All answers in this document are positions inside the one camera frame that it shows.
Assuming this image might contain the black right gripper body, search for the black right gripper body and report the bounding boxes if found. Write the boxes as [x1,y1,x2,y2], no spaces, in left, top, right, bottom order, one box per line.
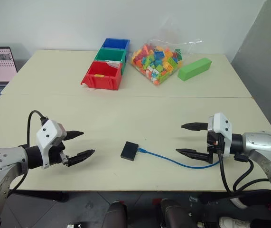
[206,130,226,165]

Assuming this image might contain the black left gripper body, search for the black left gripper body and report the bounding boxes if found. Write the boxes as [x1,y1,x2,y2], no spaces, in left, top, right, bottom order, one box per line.
[47,141,69,167]

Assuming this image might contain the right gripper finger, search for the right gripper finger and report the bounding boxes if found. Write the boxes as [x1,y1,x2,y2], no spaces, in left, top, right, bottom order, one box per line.
[180,122,209,132]
[175,148,210,163]

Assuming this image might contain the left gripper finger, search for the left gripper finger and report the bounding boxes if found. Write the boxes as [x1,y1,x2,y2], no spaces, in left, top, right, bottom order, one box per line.
[63,130,84,142]
[67,149,96,167]

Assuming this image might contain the small black box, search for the small black box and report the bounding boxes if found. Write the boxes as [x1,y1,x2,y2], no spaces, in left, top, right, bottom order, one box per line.
[120,141,139,162]

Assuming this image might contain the red plastic storage bin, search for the red plastic storage bin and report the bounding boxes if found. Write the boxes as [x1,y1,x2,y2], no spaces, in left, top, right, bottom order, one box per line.
[80,60,123,91]

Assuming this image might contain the long green foam block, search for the long green foam block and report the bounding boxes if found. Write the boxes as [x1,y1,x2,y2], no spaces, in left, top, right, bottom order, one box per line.
[177,57,213,83]

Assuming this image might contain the dark rounded shape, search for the dark rounded shape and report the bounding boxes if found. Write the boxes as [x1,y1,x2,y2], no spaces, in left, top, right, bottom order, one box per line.
[158,198,197,228]
[101,201,128,228]

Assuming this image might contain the clear bag of toy bricks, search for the clear bag of toy bricks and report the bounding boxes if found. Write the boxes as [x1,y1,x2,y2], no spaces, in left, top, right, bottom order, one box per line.
[130,15,204,86]

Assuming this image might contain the clear plastic wrapper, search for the clear plastic wrapper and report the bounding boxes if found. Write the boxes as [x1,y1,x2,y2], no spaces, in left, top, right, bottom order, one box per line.
[105,60,123,70]

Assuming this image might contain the green plastic storage bin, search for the green plastic storage bin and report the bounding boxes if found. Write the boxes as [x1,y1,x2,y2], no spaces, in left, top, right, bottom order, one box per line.
[94,48,128,76]

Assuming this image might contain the blue plastic storage bin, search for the blue plastic storage bin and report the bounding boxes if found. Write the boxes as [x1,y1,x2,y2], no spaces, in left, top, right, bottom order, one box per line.
[101,38,131,57]

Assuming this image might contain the blue cable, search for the blue cable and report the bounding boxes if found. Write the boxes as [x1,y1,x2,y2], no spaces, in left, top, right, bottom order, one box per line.
[136,147,221,170]

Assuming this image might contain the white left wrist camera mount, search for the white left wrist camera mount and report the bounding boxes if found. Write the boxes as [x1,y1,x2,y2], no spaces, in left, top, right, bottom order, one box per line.
[36,119,67,170]

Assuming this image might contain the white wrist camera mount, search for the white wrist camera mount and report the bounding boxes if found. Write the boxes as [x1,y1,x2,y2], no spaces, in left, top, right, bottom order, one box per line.
[36,119,67,170]
[207,112,233,157]

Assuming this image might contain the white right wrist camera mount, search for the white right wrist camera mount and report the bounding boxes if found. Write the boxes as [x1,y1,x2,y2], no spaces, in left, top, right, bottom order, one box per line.
[207,112,233,157]

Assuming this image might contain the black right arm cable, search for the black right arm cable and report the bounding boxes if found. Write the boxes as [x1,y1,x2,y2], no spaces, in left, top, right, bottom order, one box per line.
[217,148,271,197]

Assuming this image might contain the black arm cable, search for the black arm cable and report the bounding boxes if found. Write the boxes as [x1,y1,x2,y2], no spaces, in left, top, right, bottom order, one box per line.
[217,148,271,197]
[7,110,48,198]

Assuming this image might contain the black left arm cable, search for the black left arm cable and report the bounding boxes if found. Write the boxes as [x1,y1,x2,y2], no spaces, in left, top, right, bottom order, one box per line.
[7,110,48,198]

